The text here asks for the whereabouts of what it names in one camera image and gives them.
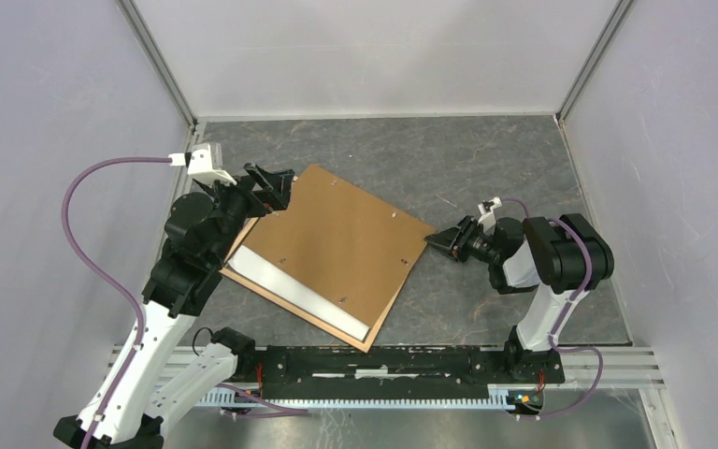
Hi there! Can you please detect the brown cardboard backing board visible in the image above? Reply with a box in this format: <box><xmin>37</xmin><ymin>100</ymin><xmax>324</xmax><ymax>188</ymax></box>
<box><xmin>241</xmin><ymin>165</ymin><xmax>435</xmax><ymax>327</ymax></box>

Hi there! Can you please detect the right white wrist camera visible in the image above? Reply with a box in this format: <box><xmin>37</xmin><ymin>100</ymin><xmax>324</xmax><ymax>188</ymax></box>
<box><xmin>478</xmin><ymin>196</ymin><xmax>502</xmax><ymax>235</ymax></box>

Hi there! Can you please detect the purple cable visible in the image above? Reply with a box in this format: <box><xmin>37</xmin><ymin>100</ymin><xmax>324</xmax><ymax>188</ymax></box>
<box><xmin>499</xmin><ymin>197</ymin><xmax>606</xmax><ymax>423</ymax></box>
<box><xmin>61</xmin><ymin>155</ymin><xmax>175</xmax><ymax>449</ymax></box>

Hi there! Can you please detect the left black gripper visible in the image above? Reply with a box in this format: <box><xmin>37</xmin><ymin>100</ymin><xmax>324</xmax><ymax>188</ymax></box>
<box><xmin>199</xmin><ymin>161</ymin><xmax>294</xmax><ymax>266</ymax></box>

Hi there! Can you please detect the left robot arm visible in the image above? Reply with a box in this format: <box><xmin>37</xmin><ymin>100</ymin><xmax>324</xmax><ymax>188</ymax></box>
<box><xmin>53</xmin><ymin>157</ymin><xmax>295</xmax><ymax>448</ymax></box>

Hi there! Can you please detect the landscape photo print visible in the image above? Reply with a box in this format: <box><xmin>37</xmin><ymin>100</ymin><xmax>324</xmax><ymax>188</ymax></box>
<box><xmin>227</xmin><ymin>246</ymin><xmax>370</xmax><ymax>341</ymax></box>

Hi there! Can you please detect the wooden picture frame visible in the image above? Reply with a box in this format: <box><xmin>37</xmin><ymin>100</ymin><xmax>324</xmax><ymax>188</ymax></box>
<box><xmin>220</xmin><ymin>216</ymin><xmax>401</xmax><ymax>355</ymax></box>

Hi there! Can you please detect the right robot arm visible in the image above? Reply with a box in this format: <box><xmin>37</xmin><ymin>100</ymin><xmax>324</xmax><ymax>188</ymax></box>
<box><xmin>424</xmin><ymin>213</ymin><xmax>614</xmax><ymax>382</ymax></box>

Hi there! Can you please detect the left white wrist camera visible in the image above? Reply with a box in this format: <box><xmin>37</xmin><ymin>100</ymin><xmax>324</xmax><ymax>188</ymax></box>
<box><xmin>168</xmin><ymin>142</ymin><xmax>237</xmax><ymax>186</ymax></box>

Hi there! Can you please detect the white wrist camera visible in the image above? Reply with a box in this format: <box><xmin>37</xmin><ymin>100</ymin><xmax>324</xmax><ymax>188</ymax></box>
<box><xmin>478</xmin><ymin>196</ymin><xmax>502</xmax><ymax>235</ymax></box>
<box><xmin>168</xmin><ymin>142</ymin><xmax>237</xmax><ymax>186</ymax></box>

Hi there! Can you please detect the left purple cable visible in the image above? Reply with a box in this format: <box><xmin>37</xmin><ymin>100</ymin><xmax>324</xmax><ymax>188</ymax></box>
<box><xmin>61</xmin><ymin>155</ymin><xmax>175</xmax><ymax>449</ymax></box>

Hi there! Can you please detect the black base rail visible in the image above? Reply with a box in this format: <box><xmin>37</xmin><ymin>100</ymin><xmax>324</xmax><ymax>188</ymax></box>
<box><xmin>231</xmin><ymin>345</ymin><xmax>566</xmax><ymax>400</ymax></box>

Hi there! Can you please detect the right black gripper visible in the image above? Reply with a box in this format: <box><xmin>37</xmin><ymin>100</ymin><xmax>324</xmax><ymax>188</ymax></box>
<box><xmin>423</xmin><ymin>214</ymin><xmax>499</xmax><ymax>265</ymax></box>

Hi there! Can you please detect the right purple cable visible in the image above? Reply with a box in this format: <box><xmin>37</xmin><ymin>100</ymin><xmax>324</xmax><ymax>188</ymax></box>
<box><xmin>499</xmin><ymin>197</ymin><xmax>606</xmax><ymax>423</ymax></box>

